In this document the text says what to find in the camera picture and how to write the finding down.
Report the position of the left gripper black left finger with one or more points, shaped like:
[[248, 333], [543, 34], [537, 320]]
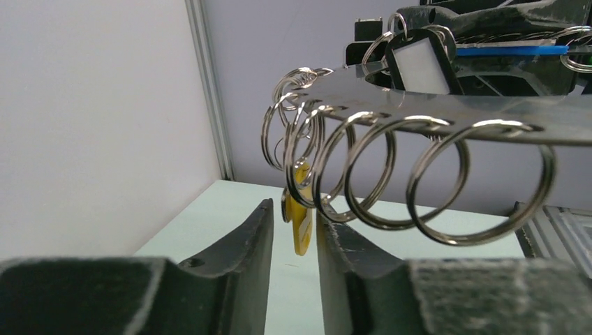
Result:
[[221, 290]]

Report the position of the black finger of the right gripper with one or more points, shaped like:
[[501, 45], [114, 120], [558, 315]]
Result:
[[514, 76], [492, 18]]

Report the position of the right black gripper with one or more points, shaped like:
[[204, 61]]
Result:
[[365, 33]]

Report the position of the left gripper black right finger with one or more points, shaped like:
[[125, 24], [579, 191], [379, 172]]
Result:
[[366, 290]]

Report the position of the blue tagged key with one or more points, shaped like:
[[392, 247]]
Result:
[[513, 51]]

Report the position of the black tagged key on disc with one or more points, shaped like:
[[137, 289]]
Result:
[[417, 62]]

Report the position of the yellow key tag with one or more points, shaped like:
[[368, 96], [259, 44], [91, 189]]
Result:
[[300, 217]]

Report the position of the left aluminium frame rails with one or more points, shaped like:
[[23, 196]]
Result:
[[558, 233]]

